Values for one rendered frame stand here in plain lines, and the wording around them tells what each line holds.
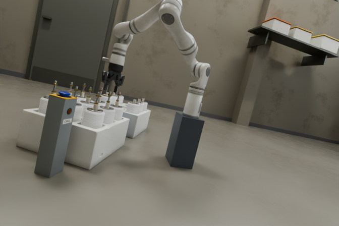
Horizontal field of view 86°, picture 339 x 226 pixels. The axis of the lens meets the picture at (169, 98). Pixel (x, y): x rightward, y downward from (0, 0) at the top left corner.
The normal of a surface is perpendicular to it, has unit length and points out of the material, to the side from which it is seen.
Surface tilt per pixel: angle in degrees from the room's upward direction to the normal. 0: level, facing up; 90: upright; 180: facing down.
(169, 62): 90
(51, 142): 90
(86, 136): 90
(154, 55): 90
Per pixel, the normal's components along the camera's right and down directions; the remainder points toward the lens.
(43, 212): 0.24, -0.97
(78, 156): -0.14, 0.04
